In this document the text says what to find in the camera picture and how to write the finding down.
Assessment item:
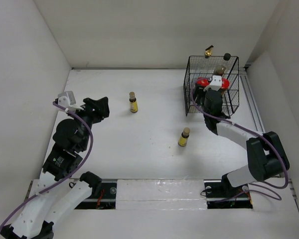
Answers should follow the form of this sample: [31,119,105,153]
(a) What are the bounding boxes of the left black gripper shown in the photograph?
[68,96,109,150]

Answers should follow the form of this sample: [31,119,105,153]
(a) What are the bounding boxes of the red lid jar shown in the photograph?
[219,78,230,95]
[196,77,210,88]

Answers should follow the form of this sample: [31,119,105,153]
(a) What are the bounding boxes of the yellow bottle cork cap back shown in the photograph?
[129,92,138,113]

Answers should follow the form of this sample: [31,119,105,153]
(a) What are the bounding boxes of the yellow bottle cork cap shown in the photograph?
[178,127,190,147]
[129,92,138,113]

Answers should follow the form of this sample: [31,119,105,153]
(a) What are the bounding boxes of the red label sauce bottle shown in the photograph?
[212,53,231,77]

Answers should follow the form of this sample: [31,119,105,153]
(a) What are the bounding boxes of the clear glass oil bottle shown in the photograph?
[194,45,214,74]

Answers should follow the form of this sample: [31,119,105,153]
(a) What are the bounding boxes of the yellow bottle cork cap front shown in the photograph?
[178,127,190,147]

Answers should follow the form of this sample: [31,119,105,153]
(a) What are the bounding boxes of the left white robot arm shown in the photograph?
[0,95,110,239]

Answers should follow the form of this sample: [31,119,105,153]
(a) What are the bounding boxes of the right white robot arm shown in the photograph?
[198,88,290,199]

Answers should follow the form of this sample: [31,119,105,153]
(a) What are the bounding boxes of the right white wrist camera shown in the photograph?
[204,75,222,91]

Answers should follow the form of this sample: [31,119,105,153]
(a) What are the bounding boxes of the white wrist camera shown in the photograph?
[52,91,84,113]
[204,75,222,91]

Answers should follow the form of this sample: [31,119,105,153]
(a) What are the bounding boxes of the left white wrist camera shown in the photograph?
[52,91,84,113]

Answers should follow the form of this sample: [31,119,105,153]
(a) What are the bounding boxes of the black wire basket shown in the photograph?
[183,56,239,117]

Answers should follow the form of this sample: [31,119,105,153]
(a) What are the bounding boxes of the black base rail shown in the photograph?
[76,179,253,211]

